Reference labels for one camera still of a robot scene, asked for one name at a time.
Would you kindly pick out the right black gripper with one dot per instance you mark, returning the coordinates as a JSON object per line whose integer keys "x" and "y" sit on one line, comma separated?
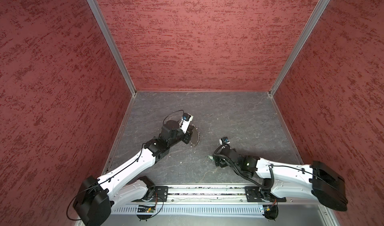
{"x": 217, "y": 158}

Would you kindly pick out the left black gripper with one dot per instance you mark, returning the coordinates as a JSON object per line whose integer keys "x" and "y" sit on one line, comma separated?
{"x": 187, "y": 135}

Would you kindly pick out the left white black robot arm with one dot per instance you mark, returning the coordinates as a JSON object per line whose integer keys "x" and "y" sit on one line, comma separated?
{"x": 97, "y": 197}

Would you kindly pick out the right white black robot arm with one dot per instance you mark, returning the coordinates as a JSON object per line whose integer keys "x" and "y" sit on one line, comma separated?
{"x": 276, "y": 180}

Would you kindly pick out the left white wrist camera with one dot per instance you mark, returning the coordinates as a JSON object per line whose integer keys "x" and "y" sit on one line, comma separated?
{"x": 185, "y": 122}

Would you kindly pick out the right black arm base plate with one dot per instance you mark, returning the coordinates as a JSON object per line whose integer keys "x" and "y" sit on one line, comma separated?
{"x": 257, "y": 195}

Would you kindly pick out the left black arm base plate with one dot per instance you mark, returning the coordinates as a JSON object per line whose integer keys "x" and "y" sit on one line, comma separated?
{"x": 155, "y": 194}

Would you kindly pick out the aluminium front rail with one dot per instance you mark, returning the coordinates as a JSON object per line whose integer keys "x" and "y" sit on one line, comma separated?
{"x": 199, "y": 194}

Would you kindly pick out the white slotted cable duct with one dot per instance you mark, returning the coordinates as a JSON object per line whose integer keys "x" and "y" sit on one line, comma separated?
{"x": 191, "y": 210}

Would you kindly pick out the left aluminium corner post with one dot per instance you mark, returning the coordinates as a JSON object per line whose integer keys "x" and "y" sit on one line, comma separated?
{"x": 111, "y": 44}

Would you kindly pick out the aluminium corner post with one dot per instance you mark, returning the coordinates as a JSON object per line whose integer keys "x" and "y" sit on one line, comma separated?
{"x": 111, "y": 44}
{"x": 306, "y": 32}

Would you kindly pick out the right aluminium corner post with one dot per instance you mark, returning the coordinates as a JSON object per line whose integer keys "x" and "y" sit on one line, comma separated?
{"x": 306, "y": 32}

